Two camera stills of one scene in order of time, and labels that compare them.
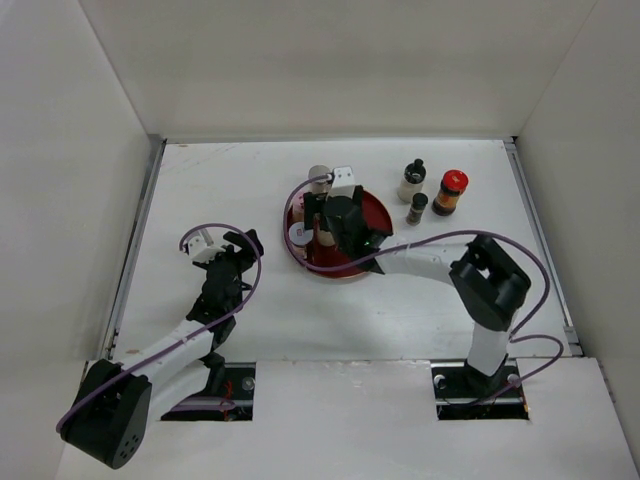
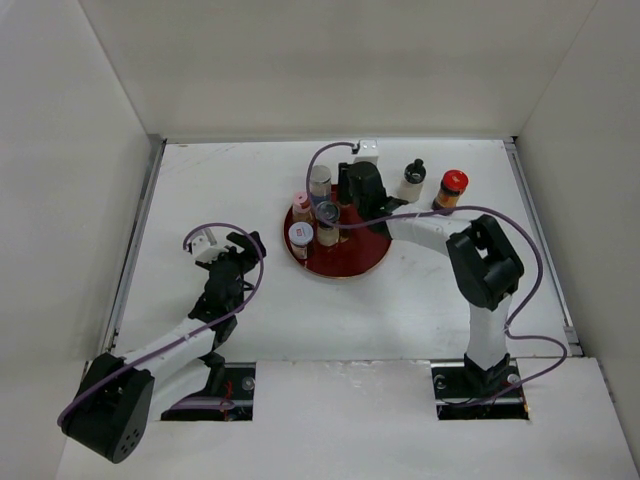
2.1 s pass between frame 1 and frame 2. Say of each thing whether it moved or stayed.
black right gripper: moved
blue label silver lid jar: stayed
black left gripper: stayed
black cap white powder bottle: stayed
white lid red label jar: stayed
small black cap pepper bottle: moved
